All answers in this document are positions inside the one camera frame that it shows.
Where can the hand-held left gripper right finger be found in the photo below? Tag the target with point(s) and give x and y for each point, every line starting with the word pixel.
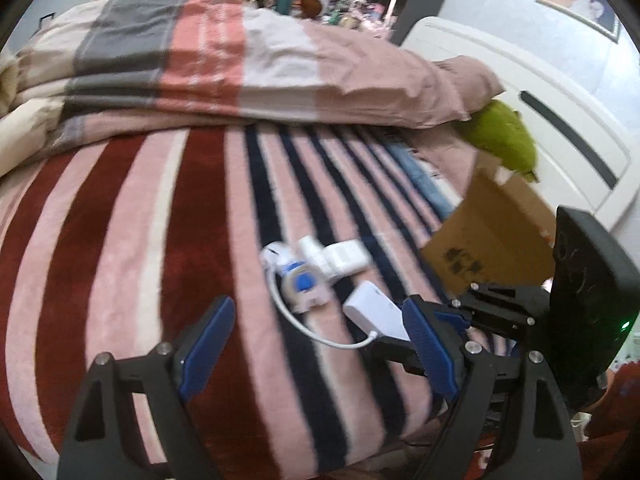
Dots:
pixel 427 347

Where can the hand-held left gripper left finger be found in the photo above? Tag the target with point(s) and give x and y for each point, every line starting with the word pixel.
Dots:
pixel 207 342

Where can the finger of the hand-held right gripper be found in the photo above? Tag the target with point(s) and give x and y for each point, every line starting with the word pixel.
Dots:
pixel 492 307
pixel 392 351

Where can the white power bank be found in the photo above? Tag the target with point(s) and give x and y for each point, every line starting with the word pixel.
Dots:
pixel 375 310

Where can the cardboard box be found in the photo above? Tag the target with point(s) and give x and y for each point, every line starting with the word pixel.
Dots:
pixel 490 230

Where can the person's right forearm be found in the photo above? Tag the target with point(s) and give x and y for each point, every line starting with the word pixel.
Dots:
pixel 620 400

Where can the white charger adapter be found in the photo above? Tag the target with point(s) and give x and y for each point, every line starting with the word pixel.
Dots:
pixel 345 256

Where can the white and blue round device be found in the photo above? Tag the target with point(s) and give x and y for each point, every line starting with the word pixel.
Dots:
pixel 305 285

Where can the small white bottle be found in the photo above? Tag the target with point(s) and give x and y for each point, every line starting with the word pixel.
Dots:
pixel 277 255

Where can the red pink striped blanket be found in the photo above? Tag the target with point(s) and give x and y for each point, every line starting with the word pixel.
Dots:
pixel 150 240

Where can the blue jeans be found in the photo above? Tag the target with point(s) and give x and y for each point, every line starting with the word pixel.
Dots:
pixel 422 182

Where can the green plush toy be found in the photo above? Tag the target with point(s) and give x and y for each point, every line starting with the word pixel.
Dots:
pixel 502 132

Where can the white bed headboard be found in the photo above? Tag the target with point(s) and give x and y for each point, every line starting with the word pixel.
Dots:
pixel 555 110

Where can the pink grey plaid quilt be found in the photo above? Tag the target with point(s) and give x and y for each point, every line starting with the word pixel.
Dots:
pixel 225 65

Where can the dark brown plush toy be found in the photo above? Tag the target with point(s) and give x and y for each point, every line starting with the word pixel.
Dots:
pixel 311 5

